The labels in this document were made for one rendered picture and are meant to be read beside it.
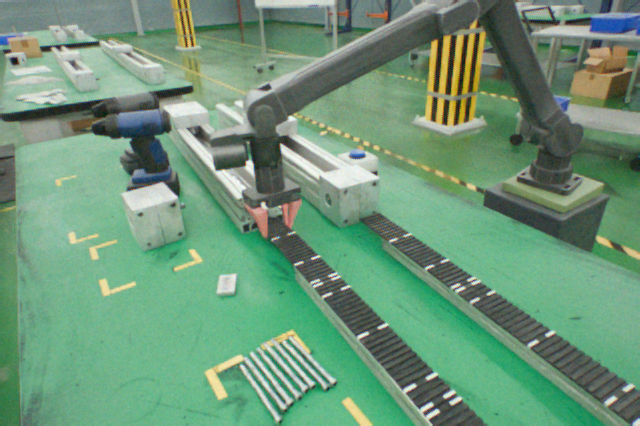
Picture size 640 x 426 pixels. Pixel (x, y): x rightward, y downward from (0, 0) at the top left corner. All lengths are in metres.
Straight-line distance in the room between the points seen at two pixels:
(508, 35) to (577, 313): 0.50
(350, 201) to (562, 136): 0.47
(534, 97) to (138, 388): 0.88
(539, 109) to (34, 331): 1.01
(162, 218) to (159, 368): 0.34
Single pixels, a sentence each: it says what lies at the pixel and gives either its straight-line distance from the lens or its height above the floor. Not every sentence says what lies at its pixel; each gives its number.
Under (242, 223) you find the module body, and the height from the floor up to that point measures 0.81.
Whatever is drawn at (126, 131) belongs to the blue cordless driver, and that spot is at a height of 0.96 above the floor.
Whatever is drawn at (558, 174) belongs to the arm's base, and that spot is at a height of 0.84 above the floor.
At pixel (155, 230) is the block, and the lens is 0.92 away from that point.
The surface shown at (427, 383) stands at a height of 0.81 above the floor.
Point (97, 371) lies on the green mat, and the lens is 0.70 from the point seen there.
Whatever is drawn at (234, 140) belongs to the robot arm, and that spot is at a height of 1.01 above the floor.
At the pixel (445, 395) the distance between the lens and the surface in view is 0.56.
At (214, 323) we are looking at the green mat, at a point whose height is 0.78.
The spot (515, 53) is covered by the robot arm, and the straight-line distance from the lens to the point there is 0.93.
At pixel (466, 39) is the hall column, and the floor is 0.78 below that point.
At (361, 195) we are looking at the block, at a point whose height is 0.84.
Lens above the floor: 1.25
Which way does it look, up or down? 28 degrees down
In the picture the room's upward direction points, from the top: 3 degrees counter-clockwise
